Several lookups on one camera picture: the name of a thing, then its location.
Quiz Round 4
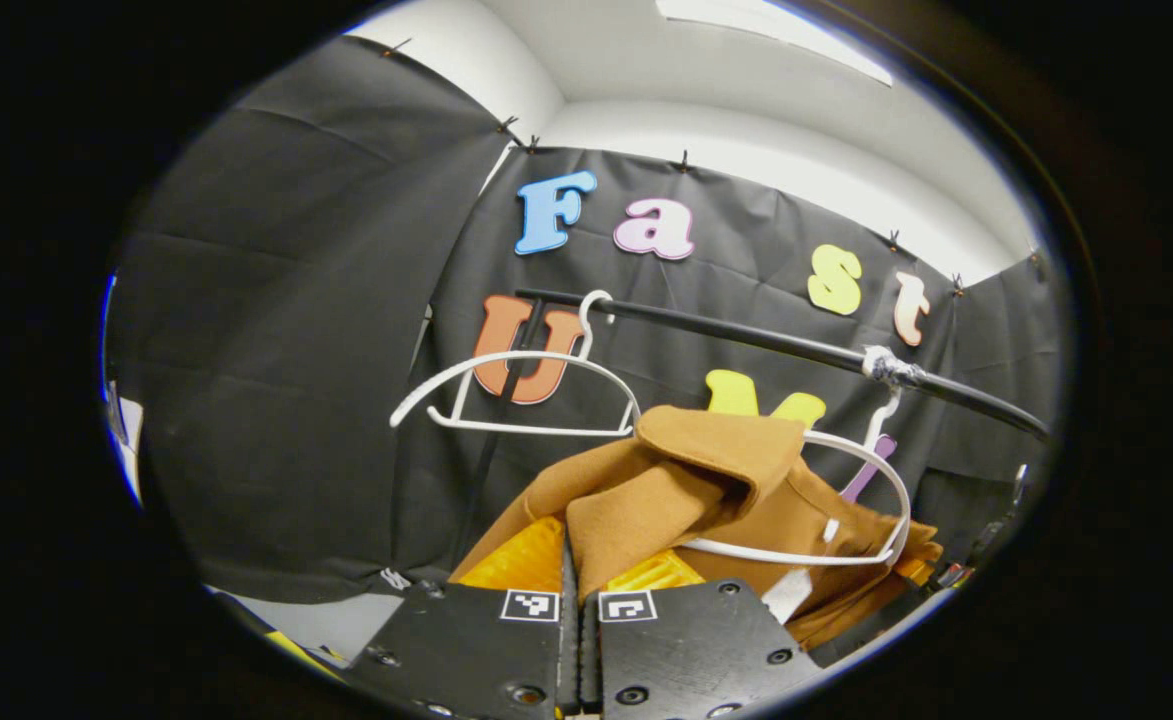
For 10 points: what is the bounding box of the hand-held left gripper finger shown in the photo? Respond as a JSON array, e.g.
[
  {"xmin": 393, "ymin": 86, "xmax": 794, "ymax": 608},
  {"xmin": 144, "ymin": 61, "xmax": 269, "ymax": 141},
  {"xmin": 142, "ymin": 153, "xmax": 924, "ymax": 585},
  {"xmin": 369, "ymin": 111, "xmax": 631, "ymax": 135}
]
[
  {"xmin": 580, "ymin": 548, "xmax": 827, "ymax": 720},
  {"xmin": 344, "ymin": 515, "xmax": 581, "ymax": 720}
]

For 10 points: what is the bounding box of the white hanger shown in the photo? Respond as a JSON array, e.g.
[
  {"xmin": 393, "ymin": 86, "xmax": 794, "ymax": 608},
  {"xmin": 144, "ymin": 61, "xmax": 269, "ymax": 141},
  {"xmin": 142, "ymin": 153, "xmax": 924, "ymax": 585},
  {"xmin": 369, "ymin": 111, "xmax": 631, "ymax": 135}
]
[
  {"xmin": 389, "ymin": 290, "xmax": 642, "ymax": 438},
  {"xmin": 679, "ymin": 385, "xmax": 913, "ymax": 568}
]

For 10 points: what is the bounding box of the brown shirt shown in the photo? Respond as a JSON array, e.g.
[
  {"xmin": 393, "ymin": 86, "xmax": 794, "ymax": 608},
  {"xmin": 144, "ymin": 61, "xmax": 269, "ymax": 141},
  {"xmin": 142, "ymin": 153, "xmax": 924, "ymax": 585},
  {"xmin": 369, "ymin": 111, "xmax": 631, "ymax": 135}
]
[{"xmin": 449, "ymin": 403, "xmax": 945, "ymax": 651}]

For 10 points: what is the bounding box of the empty white hanger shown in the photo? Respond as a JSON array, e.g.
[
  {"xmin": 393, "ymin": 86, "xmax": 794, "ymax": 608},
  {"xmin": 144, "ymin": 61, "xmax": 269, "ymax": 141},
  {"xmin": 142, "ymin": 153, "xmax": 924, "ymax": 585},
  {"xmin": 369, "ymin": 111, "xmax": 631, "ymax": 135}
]
[{"xmin": 389, "ymin": 290, "xmax": 642, "ymax": 438}]

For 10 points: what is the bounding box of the black clothes rack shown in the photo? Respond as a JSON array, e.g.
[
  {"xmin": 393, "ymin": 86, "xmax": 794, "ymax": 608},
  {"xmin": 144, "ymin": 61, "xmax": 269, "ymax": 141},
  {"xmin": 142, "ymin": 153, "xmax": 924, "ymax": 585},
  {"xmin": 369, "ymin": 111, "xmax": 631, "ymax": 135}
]
[{"xmin": 449, "ymin": 287, "xmax": 1054, "ymax": 579}]

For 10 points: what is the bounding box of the grey tape wrap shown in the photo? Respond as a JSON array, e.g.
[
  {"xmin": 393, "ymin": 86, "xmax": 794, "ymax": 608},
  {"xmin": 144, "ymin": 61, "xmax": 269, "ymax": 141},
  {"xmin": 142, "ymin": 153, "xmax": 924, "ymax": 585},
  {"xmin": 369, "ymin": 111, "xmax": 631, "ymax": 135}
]
[{"xmin": 861, "ymin": 345, "xmax": 922, "ymax": 391}]

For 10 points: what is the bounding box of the black backdrop cloth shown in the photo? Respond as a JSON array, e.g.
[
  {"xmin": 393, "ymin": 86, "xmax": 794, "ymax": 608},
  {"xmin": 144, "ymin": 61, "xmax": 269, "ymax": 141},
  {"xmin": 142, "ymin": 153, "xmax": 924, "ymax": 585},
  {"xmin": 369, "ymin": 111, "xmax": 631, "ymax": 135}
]
[{"xmin": 106, "ymin": 35, "xmax": 1065, "ymax": 606}]

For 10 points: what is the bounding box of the large ceiling light panel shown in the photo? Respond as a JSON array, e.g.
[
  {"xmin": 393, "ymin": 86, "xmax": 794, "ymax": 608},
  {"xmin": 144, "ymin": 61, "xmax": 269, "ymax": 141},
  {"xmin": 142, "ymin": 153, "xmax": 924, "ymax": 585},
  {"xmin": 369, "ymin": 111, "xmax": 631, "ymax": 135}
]
[{"xmin": 656, "ymin": 0, "xmax": 895, "ymax": 88}]

